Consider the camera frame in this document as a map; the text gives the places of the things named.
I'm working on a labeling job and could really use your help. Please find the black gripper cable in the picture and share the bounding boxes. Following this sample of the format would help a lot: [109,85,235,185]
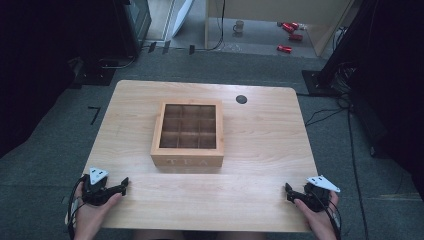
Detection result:
[65,175,88,240]
[318,194,343,240]

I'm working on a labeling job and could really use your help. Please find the wooden tea box with compartments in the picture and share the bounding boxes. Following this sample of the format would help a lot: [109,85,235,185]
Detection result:
[150,99,225,169]

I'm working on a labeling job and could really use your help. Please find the black stand with base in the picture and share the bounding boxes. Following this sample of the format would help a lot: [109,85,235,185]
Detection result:
[301,0,381,98]

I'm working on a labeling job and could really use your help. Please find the black monitor on stand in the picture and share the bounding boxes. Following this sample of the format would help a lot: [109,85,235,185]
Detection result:
[113,0,153,58]

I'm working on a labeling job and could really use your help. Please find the black stand base plate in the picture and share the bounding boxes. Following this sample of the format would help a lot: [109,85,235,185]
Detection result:
[69,57,117,90]

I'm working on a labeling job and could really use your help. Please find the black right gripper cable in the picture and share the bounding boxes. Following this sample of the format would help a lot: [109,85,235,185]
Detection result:
[318,194,343,240]

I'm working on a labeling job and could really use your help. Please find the white board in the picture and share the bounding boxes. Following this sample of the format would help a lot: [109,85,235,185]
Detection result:
[171,0,195,38]

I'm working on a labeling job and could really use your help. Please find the person's right hand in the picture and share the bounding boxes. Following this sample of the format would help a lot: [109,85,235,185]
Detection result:
[293,190,340,240]

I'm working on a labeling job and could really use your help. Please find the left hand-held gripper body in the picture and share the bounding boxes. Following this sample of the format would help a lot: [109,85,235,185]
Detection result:
[81,167,116,206]

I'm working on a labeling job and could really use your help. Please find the black floor cables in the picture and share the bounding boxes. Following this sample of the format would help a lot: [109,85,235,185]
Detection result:
[296,61,371,240]

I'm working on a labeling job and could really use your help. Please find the black hanging cable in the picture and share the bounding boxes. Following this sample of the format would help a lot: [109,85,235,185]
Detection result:
[194,0,226,52]

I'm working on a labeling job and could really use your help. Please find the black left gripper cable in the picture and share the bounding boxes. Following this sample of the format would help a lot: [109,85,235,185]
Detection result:
[65,175,88,240]

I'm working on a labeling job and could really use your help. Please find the person's left hand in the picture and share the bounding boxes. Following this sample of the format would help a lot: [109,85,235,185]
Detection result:
[73,181,123,240]

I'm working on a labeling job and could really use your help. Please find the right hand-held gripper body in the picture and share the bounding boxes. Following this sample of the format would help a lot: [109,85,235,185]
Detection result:
[301,175,342,213]

